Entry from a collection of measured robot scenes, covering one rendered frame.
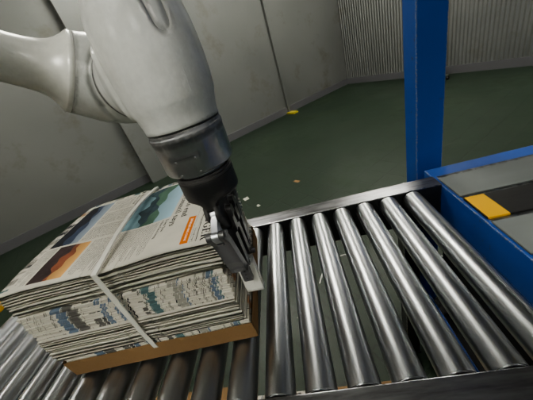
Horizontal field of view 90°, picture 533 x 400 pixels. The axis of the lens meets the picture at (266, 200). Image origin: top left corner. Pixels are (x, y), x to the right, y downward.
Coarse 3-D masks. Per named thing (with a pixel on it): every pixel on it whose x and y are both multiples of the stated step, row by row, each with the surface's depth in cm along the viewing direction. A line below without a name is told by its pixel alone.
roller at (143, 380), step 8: (144, 360) 51; (152, 360) 51; (160, 360) 52; (144, 368) 50; (152, 368) 50; (160, 368) 51; (136, 376) 49; (144, 376) 49; (152, 376) 49; (160, 376) 51; (136, 384) 48; (144, 384) 48; (152, 384) 48; (128, 392) 47; (136, 392) 47; (144, 392) 47; (152, 392) 48
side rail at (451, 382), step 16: (512, 368) 35; (528, 368) 34; (384, 384) 37; (400, 384) 37; (416, 384) 36; (432, 384) 36; (448, 384) 35; (464, 384) 35; (480, 384) 34; (496, 384) 34; (512, 384) 33; (528, 384) 33
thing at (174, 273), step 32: (160, 224) 47; (192, 224) 43; (128, 256) 41; (160, 256) 39; (192, 256) 39; (160, 288) 42; (192, 288) 42; (224, 288) 42; (160, 320) 45; (192, 320) 45; (224, 320) 46
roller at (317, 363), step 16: (304, 224) 76; (304, 240) 68; (304, 256) 63; (304, 272) 59; (304, 288) 55; (304, 304) 52; (320, 304) 53; (304, 320) 49; (320, 320) 49; (304, 336) 47; (320, 336) 46; (304, 352) 45; (320, 352) 44; (304, 368) 43; (320, 368) 41; (320, 384) 40; (336, 384) 41
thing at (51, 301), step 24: (96, 216) 59; (120, 216) 56; (72, 240) 51; (96, 240) 49; (48, 264) 46; (72, 264) 44; (24, 288) 41; (48, 288) 41; (72, 288) 42; (24, 312) 44; (48, 312) 44; (72, 312) 44; (96, 312) 44; (48, 336) 47; (72, 336) 46; (96, 336) 47; (120, 336) 47; (72, 360) 50
